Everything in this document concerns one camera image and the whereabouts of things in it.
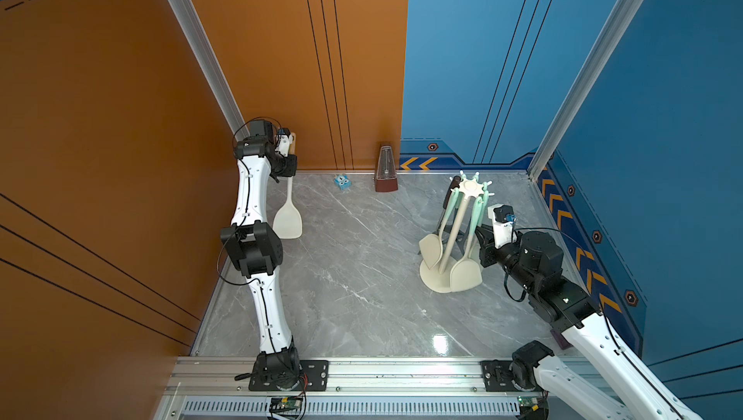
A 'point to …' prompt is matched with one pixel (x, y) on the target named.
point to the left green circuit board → (294, 402)
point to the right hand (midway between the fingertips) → (478, 226)
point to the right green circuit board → (524, 401)
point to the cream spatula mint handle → (430, 246)
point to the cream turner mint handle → (466, 274)
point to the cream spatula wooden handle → (287, 223)
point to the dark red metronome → (386, 180)
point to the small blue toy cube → (343, 182)
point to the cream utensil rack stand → (440, 281)
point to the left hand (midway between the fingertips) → (290, 163)
